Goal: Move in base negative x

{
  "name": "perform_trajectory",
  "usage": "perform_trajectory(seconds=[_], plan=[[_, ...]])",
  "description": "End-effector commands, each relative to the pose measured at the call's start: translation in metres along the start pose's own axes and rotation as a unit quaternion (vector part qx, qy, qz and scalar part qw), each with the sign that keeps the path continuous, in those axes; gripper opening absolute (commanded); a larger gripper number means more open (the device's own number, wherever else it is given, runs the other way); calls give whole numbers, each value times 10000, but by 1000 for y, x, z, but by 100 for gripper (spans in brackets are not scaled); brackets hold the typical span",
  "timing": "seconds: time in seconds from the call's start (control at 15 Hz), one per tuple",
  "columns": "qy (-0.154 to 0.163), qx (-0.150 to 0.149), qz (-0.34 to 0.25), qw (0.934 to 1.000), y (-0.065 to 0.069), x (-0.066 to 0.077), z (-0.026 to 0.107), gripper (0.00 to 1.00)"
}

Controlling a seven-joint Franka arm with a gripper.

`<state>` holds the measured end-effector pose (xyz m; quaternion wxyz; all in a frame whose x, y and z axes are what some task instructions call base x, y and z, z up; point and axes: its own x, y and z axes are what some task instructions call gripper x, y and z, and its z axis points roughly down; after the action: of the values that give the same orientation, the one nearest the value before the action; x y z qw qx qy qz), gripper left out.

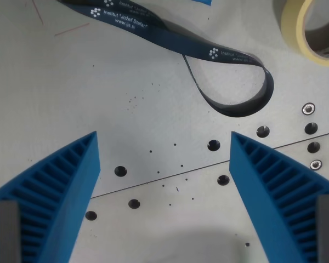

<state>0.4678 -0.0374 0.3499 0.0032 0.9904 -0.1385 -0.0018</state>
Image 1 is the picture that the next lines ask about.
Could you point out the silver screw in table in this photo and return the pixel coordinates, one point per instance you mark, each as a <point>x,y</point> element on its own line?
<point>315,164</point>
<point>308,109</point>

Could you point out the blue tape piece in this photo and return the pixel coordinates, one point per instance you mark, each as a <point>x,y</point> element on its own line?
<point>204,1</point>

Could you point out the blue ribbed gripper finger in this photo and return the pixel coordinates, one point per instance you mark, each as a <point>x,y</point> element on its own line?
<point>257,189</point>
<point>71,191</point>

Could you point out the yellow masking tape roll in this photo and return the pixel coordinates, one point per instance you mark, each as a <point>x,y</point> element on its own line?
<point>293,30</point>

